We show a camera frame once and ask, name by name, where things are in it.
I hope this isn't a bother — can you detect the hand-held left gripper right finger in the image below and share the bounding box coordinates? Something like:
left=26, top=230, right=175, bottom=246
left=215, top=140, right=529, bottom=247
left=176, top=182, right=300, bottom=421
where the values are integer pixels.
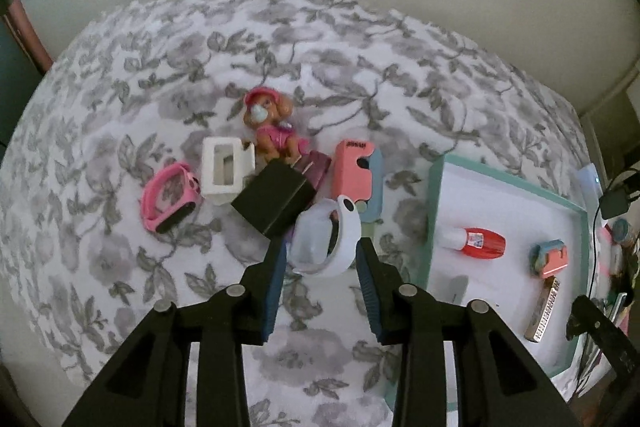
left=356, top=237, right=571, bottom=427

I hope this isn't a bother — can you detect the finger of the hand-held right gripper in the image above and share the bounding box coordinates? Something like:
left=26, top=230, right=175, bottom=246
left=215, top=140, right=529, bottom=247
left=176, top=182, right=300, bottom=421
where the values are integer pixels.
left=566, top=295, right=632, bottom=375

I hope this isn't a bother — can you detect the pink smartwatch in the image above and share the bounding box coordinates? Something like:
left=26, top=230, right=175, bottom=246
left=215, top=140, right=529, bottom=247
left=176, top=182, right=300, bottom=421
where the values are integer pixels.
left=141, top=162, right=203, bottom=234

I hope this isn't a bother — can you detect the black power adapter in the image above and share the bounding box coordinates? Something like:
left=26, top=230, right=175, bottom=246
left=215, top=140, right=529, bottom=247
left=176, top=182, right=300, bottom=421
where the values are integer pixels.
left=600, top=191, right=632, bottom=219

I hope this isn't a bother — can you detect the dark cabinet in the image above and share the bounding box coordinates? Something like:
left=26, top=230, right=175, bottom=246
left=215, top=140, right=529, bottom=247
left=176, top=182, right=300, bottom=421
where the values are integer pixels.
left=0, top=22, right=41, bottom=142

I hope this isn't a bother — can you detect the white phone stand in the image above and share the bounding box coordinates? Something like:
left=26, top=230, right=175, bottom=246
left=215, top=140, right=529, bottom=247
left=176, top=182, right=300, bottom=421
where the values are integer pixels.
left=201, top=137, right=257, bottom=206

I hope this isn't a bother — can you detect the white device with light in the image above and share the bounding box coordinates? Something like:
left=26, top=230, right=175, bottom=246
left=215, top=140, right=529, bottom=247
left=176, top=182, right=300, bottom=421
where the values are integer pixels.
left=575, top=163, right=601, bottom=208

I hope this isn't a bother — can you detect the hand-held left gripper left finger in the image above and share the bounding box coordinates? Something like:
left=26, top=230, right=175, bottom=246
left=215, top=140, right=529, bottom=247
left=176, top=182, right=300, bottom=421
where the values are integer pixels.
left=62, top=237, right=288, bottom=427

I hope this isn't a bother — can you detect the black charger cube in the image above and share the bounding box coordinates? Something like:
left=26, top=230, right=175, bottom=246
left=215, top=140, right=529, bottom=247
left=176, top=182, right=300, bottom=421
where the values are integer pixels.
left=231, top=150, right=331, bottom=239

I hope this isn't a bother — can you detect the brown dog toy figure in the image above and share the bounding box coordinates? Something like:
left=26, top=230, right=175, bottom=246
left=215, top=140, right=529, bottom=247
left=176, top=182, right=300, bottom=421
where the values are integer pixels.
left=243, top=88, right=306, bottom=160

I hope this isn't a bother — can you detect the pink bed frame edge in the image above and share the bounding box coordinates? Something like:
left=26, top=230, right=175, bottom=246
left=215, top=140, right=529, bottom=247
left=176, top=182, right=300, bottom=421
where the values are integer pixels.
left=5, top=0, right=53, bottom=72

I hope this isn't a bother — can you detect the white smartwatch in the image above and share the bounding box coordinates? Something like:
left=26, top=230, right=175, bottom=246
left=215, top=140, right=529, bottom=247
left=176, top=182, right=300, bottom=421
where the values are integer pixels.
left=289, top=194, right=362, bottom=279

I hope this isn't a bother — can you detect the red glue bottle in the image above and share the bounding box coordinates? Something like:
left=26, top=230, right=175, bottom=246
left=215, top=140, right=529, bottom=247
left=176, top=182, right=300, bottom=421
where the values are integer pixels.
left=440, top=227, right=506, bottom=259

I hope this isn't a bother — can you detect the pink blue toy block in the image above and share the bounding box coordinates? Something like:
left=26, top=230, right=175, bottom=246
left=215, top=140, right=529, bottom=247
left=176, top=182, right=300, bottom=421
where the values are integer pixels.
left=530, top=239, right=571, bottom=279
left=331, top=139, right=385, bottom=225

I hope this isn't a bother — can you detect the black cable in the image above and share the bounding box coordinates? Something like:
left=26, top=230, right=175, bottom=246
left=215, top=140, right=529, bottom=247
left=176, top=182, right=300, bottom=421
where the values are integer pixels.
left=585, top=167, right=640, bottom=308

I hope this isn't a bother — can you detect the patterned harmonica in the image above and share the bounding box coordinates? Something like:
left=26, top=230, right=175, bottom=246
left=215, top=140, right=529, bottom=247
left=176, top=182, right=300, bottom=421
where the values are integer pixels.
left=524, top=277, right=561, bottom=342

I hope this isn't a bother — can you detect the teal tray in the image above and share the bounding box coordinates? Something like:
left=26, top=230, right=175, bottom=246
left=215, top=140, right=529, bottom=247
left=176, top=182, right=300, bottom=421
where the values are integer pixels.
left=385, top=153, right=590, bottom=410

